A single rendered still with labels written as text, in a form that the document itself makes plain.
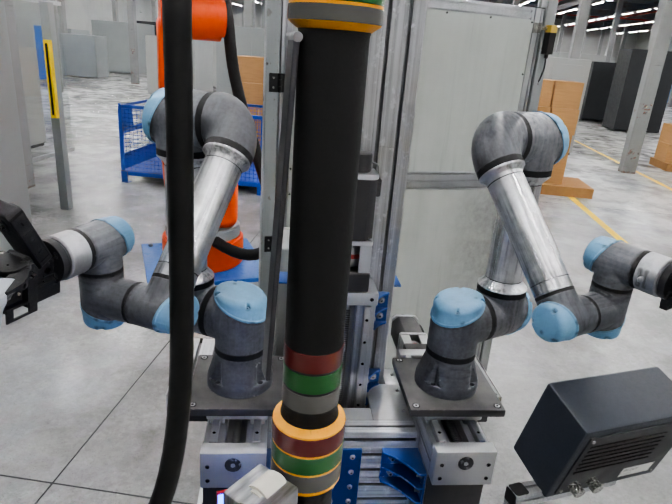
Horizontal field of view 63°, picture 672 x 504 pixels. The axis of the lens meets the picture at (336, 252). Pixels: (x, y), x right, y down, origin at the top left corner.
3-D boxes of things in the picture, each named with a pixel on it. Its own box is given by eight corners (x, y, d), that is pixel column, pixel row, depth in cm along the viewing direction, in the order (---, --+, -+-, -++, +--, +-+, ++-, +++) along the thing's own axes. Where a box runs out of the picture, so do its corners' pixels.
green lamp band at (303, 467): (312, 488, 30) (313, 471, 30) (255, 452, 33) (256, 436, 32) (356, 448, 34) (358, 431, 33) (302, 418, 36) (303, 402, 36)
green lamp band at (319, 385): (316, 403, 29) (317, 384, 29) (270, 379, 31) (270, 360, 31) (352, 377, 32) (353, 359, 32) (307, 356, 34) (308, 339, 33)
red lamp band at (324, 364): (318, 382, 29) (319, 362, 28) (271, 359, 31) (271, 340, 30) (353, 357, 31) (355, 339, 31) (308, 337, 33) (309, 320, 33)
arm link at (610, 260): (599, 269, 114) (609, 230, 111) (650, 290, 105) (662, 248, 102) (575, 274, 110) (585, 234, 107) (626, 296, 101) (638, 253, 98)
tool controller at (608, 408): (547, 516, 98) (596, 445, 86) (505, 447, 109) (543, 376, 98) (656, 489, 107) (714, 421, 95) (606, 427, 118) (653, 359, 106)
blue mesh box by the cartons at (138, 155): (119, 182, 695) (114, 102, 661) (161, 163, 814) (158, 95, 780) (187, 189, 688) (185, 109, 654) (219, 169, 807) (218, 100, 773)
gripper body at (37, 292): (4, 327, 77) (71, 295, 87) (2, 273, 73) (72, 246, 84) (-36, 309, 79) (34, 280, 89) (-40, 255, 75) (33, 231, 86)
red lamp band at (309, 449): (313, 469, 30) (315, 452, 30) (256, 435, 32) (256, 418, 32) (358, 430, 33) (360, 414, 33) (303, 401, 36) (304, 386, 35)
